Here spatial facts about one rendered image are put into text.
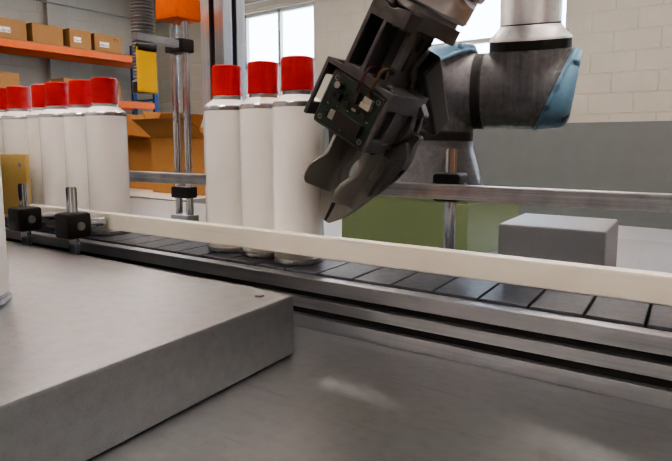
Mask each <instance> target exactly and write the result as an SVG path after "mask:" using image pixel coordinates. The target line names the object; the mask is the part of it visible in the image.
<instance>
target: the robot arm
mask: <svg viewBox="0 0 672 461"><path fill-rule="evenodd" d="M484 2H485V0H373V1H372V3H371V5H370V7H369V10H368V12H367V14H366V16H365V18H364V20H363V23H362V25H361V27H360V29H359V31H358V34H357V36H356V38H355V40H354V42H353V44H352V47H351V49H350V51H349V53H348V55H347V58H346V60H344V59H340V58H335V57H331V56H328V57H327V59H326V62H325V64H324V66H323V68H322V71H321V73H320V75H319V77H318V80H317V82H316V84H315V86H314V89H313V91H312V93H311V95H310V98H309V100H308V102H307V104H306V107H305V109H304V111H303V112H305V113H310V114H315V115H314V120H315V121H317V122H318V123H319V124H321V125H322V126H324V127H325V128H327V129H328V136H329V146H328V148H327V150H326V151H325V152H324V154H322V155H321V156H319V157H318V158H316V159H314V160H313V161H311V162H310V163H309V164H308V165H307V167H306V169H305V171H304V175H303V177H304V181H305V182H306V183H309V184H311V185H314V186H316V187H319V188H320V209H321V216H322V219H324V220H325V221H326V222H327V223H331V222H334V221H337V220H340V219H343V218H345V217H347V216H349V215H350V214H352V213H354V212H355V211H357V210H358V209H359V208H361V207H362V206H364V205H365V204H366V203H368V202H369V201H370V200H371V199H373V198H374V197H375V196H377V195H379V194H380V193H381V192H383V191H384V190H385V189H386V188H388V187H389V186H390V185H391V184H393V183H394V182H411V183H433V175H434V174H435V173H440V172H445V150H446V149H456V150H457V172H465V173H467V174H468V185H482V186H483V183H482V178H481V175H480V171H479V168H478V164H477V160H476V157H475V153H474V150H473V131H474V129H533V130H534V131H535V130H537V129H550V128H560V127H562V126H564V125H565V124H566V123H567V121H568V120H569V117H570V112H571V107H572V103H573V98H574V93H575V88H576V82H577V77H578V72H579V67H580V62H581V57H582V49H581V48H577V47H573V48H572V37H573V35H572V34H571V33H570V32H569V31H568V30H567V29H566V28H565V27H564V26H563V24H562V12H563V0H500V28H499V30H498V31H497V32H496V33H495V35H494V36H493V37H492V38H491V39H490V40H489V53H478V50H477V48H476V46H475V45H473V44H470V43H459V44H455V42H456V40H457V38H458V36H459V35H460V33H461V32H460V31H458V30H456V29H457V27H458V25H459V26H461V27H464V26H466V25H467V23H468V21H469V20H470V18H471V16H472V14H473V12H474V10H475V8H476V6H477V5H478V4H479V5H481V4H483V3H484ZM434 39H437V40H439V41H441V42H443V43H446V44H443V45H437V46H432V47H431V45H432V43H433V41H434ZM326 74H331V75H332V78H331V80H330V82H329V84H328V86H327V89H326V91H325V93H324V95H323V97H322V100H321V101H314V99H315V97H316V95H317V92H318V90H319V88H320V86H321V84H322V81H323V79H324V77H325V75H326ZM362 153H364V154H363V155H362ZM361 156H362V157H361ZM359 159H360V160H359ZM358 160H359V162H358V165H357V171H356V172H355V173H354V174H353V175H352V176H351V177H349V172H350V169H351V167H352V166H353V164H354V163H355V162H357V161H358Z"/></svg>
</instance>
